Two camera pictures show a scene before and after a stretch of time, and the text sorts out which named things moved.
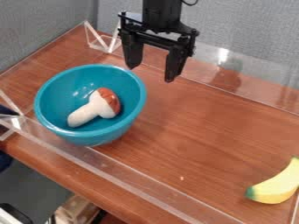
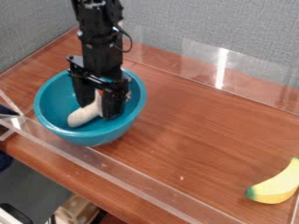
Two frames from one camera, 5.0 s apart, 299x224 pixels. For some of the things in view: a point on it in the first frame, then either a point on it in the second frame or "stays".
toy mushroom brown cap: (102, 104) stays
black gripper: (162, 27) to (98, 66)
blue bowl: (61, 94) stays
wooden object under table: (78, 210) stays
